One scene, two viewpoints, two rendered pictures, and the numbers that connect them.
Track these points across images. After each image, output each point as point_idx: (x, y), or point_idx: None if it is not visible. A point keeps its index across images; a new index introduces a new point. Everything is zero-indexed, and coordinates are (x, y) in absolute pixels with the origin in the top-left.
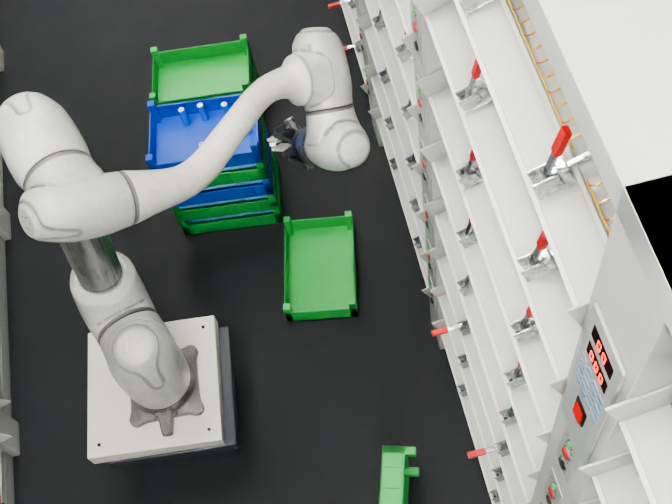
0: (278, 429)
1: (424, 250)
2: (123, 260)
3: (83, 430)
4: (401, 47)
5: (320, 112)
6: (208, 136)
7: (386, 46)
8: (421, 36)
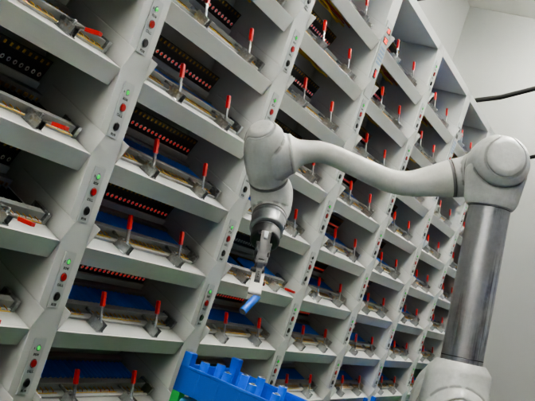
0: None
1: (177, 340)
2: (436, 357)
3: None
4: (224, 122)
5: None
6: (377, 165)
7: (163, 181)
8: (294, 50)
